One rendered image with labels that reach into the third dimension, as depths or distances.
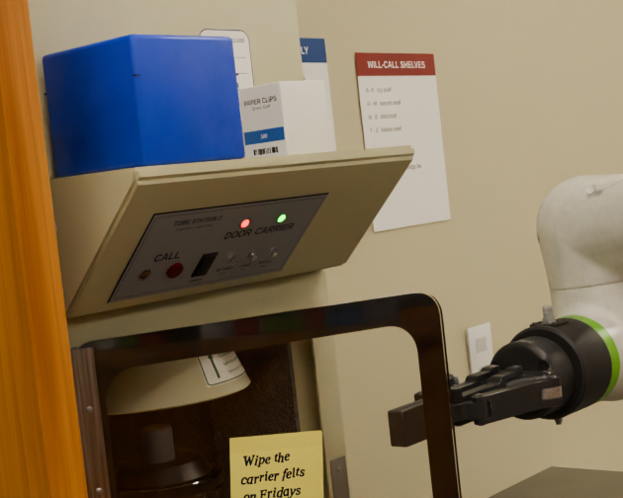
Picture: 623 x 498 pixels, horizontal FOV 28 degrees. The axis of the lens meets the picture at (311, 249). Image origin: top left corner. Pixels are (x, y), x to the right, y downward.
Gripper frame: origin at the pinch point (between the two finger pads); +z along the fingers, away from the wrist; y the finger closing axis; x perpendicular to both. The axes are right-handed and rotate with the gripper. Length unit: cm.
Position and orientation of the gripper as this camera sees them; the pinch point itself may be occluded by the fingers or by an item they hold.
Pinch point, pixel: (419, 419)
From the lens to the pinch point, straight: 105.5
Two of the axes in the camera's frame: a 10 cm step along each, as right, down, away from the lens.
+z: -6.4, 1.1, -7.6
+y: 7.6, -0.5, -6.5
